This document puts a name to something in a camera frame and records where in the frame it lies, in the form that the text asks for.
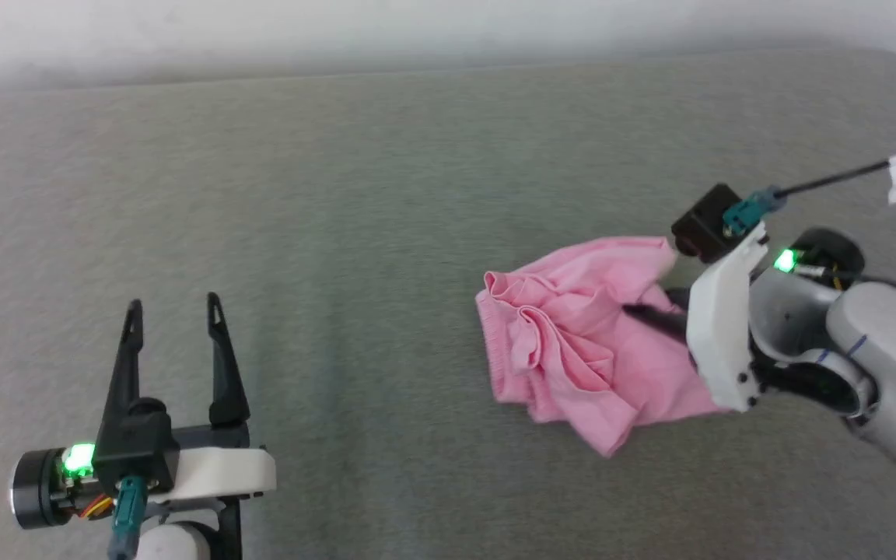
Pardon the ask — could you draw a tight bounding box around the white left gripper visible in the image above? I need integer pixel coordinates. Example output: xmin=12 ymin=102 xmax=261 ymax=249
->
xmin=11 ymin=292 xmax=276 ymax=530

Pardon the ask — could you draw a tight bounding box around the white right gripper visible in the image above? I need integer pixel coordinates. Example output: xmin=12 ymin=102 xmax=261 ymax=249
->
xmin=623 ymin=222 xmax=865 ymax=413

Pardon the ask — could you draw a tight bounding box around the pink cloth garment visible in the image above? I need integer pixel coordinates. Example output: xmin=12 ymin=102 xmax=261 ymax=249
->
xmin=475 ymin=236 xmax=729 ymax=458

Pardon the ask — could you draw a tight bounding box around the grey-green fabric sofa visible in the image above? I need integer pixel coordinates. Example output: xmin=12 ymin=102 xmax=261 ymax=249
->
xmin=0 ymin=48 xmax=896 ymax=560

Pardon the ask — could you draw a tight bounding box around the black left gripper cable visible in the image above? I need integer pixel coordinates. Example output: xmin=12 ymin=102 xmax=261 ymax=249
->
xmin=108 ymin=476 xmax=150 ymax=560

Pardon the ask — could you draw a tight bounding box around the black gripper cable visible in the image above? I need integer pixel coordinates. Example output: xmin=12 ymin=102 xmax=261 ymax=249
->
xmin=723 ymin=138 xmax=896 ymax=236
xmin=108 ymin=476 xmax=150 ymax=560

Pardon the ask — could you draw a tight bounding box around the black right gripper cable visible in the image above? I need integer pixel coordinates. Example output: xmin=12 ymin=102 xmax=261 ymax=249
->
xmin=723 ymin=138 xmax=896 ymax=236

